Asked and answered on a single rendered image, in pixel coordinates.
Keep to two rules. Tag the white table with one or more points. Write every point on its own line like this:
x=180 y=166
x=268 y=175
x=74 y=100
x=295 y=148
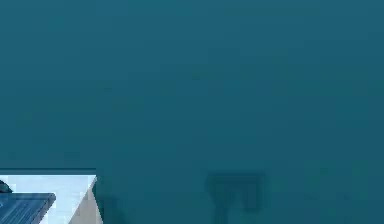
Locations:
x=71 y=193

